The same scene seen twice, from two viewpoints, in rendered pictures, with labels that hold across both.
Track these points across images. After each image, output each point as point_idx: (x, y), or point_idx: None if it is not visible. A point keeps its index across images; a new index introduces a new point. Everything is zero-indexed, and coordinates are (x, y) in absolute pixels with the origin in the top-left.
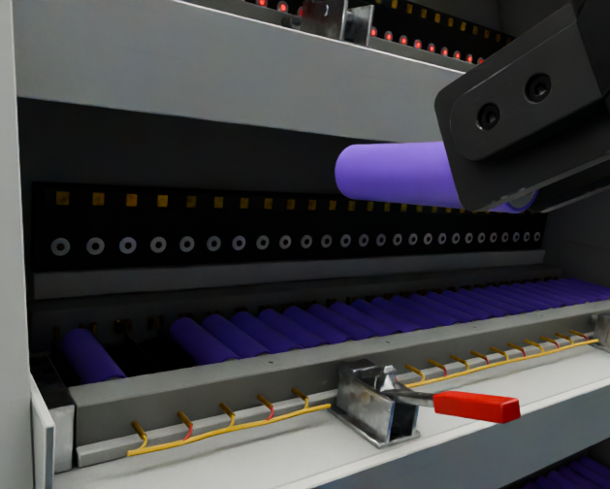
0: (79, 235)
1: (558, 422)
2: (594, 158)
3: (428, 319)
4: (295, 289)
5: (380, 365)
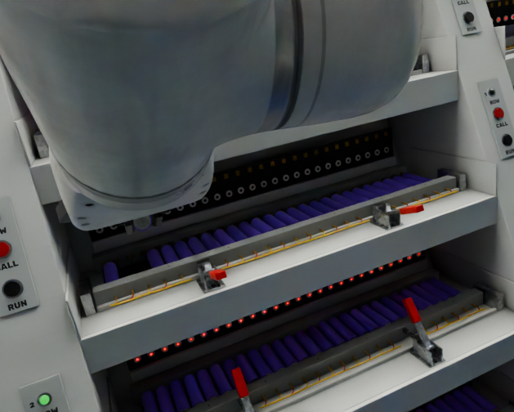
0: None
1: (315, 270)
2: (126, 228)
3: (267, 228)
4: (211, 223)
5: (223, 257)
